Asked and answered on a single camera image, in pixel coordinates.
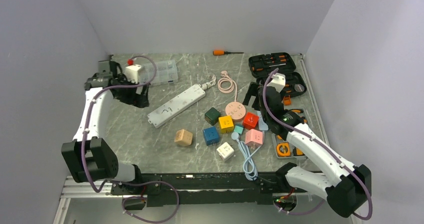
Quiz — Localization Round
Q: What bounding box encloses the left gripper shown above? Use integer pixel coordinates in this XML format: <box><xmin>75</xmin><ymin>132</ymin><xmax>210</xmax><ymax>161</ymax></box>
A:
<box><xmin>115</xmin><ymin>75</ymin><xmax>150</xmax><ymax>108</ymax></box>

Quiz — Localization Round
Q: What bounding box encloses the pink round socket base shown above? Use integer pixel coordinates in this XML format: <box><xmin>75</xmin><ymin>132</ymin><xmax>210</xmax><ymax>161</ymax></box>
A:
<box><xmin>225</xmin><ymin>101</ymin><xmax>247</xmax><ymax>122</ymax></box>

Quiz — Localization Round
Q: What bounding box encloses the red cube adapter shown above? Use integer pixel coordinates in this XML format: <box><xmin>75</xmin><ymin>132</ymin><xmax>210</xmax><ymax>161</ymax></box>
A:
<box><xmin>242</xmin><ymin>112</ymin><xmax>259</xmax><ymax>130</ymax></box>

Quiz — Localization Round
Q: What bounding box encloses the light blue power strip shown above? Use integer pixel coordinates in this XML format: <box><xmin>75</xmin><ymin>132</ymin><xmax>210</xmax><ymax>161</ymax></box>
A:
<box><xmin>256</xmin><ymin>111</ymin><xmax>269</xmax><ymax>131</ymax></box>

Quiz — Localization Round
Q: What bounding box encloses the black tool case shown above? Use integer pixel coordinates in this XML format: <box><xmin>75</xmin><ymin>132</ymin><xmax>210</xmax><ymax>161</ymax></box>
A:
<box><xmin>248</xmin><ymin>52</ymin><xmax>307</xmax><ymax>98</ymax></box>

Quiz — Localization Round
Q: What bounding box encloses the teal cube adapter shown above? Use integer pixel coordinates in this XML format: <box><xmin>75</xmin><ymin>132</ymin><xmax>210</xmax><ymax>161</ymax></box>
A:
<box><xmin>233</xmin><ymin>124</ymin><xmax>244</xmax><ymax>135</ymax></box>

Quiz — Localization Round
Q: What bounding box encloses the yellow cube adapter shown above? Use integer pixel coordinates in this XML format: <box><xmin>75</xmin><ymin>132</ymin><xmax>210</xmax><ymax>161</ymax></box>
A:
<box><xmin>218</xmin><ymin>115</ymin><xmax>235</xmax><ymax>134</ymax></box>

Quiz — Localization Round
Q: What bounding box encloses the pink cube socket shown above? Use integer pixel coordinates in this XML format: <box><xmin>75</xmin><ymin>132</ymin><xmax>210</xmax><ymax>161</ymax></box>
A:
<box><xmin>244</xmin><ymin>129</ymin><xmax>264</xmax><ymax>149</ymax></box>

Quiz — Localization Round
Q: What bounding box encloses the light blue round plug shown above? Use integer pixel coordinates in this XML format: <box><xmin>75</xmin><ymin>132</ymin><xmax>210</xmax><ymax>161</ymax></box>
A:
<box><xmin>231</xmin><ymin>132</ymin><xmax>240</xmax><ymax>141</ymax></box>

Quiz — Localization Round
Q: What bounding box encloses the dark green cube adapter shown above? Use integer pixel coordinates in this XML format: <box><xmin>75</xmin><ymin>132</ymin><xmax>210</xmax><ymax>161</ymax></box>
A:
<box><xmin>204</xmin><ymin>107</ymin><xmax>221</xmax><ymax>126</ymax></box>

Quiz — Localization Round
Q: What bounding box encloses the white plug with cord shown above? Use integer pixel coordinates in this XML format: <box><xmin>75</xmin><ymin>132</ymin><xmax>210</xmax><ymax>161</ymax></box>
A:
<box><xmin>201</xmin><ymin>75</ymin><xmax>217</xmax><ymax>90</ymax></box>

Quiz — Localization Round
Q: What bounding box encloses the dark blue cube adapter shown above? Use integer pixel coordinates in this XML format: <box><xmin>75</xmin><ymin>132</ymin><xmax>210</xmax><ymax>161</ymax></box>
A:
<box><xmin>202</xmin><ymin>127</ymin><xmax>221</xmax><ymax>146</ymax></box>

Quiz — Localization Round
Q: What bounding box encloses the grey tool case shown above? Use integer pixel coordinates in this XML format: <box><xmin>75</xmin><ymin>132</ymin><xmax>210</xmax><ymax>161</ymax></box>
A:
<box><xmin>271</xmin><ymin>107</ymin><xmax>314</xmax><ymax>160</ymax></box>

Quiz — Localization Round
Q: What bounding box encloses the white cube adapter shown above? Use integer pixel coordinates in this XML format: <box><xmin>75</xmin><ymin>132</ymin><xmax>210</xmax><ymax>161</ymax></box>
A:
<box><xmin>216</xmin><ymin>142</ymin><xmax>235</xmax><ymax>162</ymax></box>

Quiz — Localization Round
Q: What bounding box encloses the white long power strip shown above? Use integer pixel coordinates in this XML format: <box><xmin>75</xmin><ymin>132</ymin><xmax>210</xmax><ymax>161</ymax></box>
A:
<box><xmin>147</xmin><ymin>84</ymin><xmax>206</xmax><ymax>128</ymax></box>

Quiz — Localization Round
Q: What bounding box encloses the light blue cable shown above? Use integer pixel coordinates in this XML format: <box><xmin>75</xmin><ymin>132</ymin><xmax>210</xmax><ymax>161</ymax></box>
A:
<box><xmin>237</xmin><ymin>140</ymin><xmax>266</xmax><ymax>181</ymax></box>

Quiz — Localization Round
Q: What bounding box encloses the orange cube adapter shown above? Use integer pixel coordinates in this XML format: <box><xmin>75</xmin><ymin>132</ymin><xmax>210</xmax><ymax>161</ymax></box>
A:
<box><xmin>174</xmin><ymin>129</ymin><xmax>193</xmax><ymax>147</ymax></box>

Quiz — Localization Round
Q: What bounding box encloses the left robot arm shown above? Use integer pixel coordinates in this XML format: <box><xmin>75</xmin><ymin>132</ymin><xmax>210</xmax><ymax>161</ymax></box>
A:
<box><xmin>61</xmin><ymin>59</ymin><xmax>150</xmax><ymax>194</ymax></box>

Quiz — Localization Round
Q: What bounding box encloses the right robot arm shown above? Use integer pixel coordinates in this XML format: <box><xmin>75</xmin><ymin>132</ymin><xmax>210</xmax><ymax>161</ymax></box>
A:
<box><xmin>242</xmin><ymin>70</ymin><xmax>373</xmax><ymax>221</ymax></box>

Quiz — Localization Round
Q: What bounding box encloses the clear screw organizer box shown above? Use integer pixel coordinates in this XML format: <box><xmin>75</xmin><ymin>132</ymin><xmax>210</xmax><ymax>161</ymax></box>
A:
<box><xmin>140</xmin><ymin>59</ymin><xmax>179</xmax><ymax>86</ymax></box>

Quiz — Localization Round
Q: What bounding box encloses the orange tape measure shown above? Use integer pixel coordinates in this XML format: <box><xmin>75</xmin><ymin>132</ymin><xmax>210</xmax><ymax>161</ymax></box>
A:
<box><xmin>275</xmin><ymin>142</ymin><xmax>292</xmax><ymax>158</ymax></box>

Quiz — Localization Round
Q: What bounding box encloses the pink coiled cable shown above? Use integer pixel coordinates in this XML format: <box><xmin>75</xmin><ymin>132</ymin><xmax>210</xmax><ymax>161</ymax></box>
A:
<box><xmin>217</xmin><ymin>71</ymin><xmax>240</xmax><ymax>105</ymax></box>

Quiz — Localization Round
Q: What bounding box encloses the orange handled screwdriver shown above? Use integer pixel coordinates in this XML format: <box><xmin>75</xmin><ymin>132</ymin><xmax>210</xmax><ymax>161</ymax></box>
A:
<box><xmin>212</xmin><ymin>50</ymin><xmax>243</xmax><ymax>56</ymax></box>

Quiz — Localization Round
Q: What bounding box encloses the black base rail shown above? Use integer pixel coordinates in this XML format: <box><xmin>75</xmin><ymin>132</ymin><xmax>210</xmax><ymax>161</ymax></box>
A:
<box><xmin>110</xmin><ymin>172</ymin><xmax>305</xmax><ymax>207</ymax></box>

